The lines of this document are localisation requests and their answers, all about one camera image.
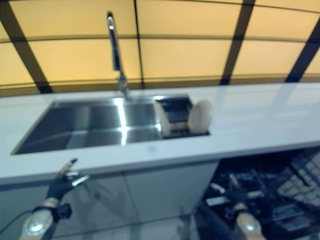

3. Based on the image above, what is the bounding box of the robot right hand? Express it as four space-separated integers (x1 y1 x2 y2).
209 173 251 210

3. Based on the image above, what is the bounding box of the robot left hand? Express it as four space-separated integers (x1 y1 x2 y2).
46 157 90 202

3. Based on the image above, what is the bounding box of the cream ceramic plate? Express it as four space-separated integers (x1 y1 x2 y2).
187 99 214 133
153 99 173 135

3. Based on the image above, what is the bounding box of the grey cabinet door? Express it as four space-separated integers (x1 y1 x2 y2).
0 183 51 226
37 172 141 237
123 161 220 222

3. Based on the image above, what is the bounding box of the stainless steel sink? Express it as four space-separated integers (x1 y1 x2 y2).
10 93 211 156

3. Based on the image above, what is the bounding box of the chrome gooseneck kitchen faucet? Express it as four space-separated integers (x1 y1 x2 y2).
106 11 132 101

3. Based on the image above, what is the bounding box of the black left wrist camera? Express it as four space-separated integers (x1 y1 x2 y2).
53 203 73 222

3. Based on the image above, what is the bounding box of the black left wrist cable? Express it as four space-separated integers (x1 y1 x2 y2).
0 209 33 226

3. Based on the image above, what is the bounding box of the dishwasher wire basket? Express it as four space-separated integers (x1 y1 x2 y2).
276 152 320 203

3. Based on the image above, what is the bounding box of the black wire dish rack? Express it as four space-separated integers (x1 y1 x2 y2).
154 94 210 139

